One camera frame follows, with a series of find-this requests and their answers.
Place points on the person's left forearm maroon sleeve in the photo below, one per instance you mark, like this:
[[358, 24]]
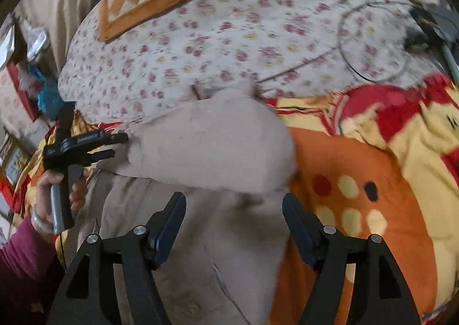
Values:
[[25, 274]]

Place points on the floral bedsheet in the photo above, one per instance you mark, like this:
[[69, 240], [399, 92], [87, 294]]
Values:
[[251, 41]]

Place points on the person's left hand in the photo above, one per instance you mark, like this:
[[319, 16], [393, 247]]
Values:
[[43, 196]]

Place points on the red orange printed blanket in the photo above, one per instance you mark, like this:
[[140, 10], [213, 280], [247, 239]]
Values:
[[358, 167]]

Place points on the beige garment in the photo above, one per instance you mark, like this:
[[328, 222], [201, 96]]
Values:
[[215, 138]]

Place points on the blue plastic bag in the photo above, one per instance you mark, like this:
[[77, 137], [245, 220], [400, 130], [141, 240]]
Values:
[[46, 93]]

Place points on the red box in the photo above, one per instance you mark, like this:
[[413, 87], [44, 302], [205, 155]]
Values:
[[21, 92]]

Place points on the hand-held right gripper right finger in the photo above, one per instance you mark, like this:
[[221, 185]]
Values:
[[297, 228]]

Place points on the wooden picture frame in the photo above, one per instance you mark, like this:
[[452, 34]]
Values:
[[12, 163]]

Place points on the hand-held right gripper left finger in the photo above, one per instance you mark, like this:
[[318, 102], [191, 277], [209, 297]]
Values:
[[172, 231]]

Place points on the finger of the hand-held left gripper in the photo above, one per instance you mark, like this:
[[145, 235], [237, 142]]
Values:
[[104, 155], [116, 138]]

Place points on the grey metal pole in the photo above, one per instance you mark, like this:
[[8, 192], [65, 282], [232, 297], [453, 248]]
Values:
[[451, 61]]

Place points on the black clamp device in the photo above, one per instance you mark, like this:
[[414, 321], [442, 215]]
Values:
[[421, 27]]

